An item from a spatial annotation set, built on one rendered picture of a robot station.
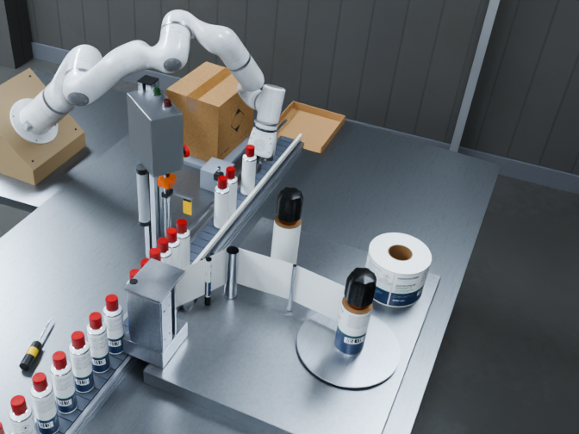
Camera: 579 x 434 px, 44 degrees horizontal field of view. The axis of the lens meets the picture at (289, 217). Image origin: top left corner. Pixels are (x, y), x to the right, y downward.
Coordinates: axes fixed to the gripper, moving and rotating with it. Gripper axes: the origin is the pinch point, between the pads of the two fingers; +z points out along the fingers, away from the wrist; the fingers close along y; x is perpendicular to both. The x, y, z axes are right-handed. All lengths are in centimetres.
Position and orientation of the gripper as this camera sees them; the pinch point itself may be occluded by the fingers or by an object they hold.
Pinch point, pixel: (257, 167)
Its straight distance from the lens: 271.4
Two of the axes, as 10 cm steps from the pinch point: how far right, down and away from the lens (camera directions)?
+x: 3.3, -2.4, 9.1
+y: 9.2, 3.0, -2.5
